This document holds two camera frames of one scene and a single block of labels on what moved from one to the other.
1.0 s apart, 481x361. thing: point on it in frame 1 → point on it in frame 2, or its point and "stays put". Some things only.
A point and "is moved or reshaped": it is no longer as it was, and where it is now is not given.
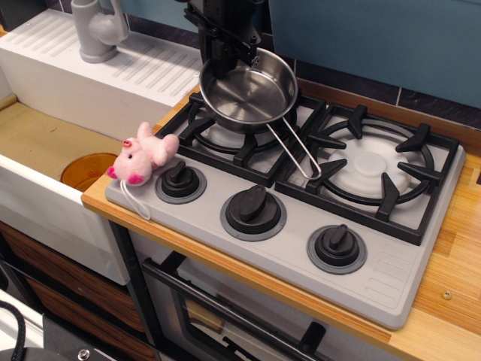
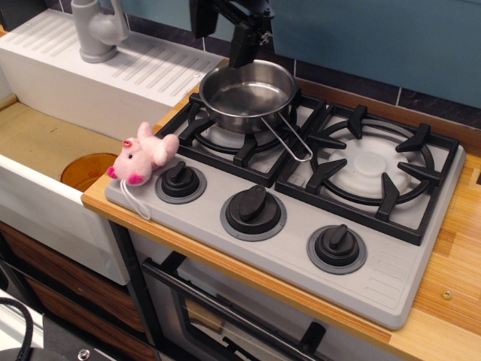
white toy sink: [56, 107] stays put
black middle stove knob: [253, 215] stays put
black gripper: [226, 34] → [246, 40]
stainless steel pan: [256, 96] is moved or reshaped
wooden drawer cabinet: [99, 313] stays put
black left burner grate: [261, 156] stays put
